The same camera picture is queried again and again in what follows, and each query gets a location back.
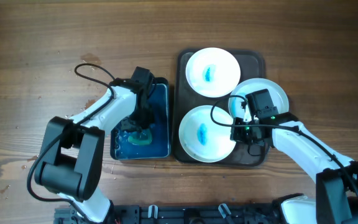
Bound white plate bottom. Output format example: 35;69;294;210
178;105;236;163

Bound light blue plate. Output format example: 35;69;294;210
228;78;290;122

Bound green yellow sponge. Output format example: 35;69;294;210
127;129;152;146

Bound white plate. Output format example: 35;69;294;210
185;47;241;98
178;105;236;163

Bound dark brown serving tray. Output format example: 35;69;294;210
172;47;266;167

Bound white plate top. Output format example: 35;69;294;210
185;47;241;98

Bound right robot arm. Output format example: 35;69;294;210
231;89;358;223

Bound black water basin tray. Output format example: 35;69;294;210
110;77;171;160

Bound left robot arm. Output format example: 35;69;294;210
27;67;154;223

